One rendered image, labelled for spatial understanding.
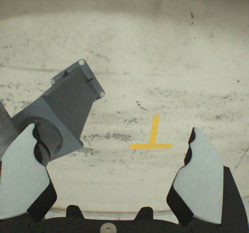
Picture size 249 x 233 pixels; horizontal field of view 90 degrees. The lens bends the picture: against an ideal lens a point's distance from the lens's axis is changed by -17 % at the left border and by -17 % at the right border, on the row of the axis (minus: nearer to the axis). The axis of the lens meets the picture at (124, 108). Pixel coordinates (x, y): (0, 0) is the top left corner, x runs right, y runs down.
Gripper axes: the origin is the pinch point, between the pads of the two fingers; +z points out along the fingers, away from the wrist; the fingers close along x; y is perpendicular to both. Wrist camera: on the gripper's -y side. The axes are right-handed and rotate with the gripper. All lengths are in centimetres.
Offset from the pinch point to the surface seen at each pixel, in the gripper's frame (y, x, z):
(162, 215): 224, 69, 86
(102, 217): 225, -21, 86
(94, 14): -21, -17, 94
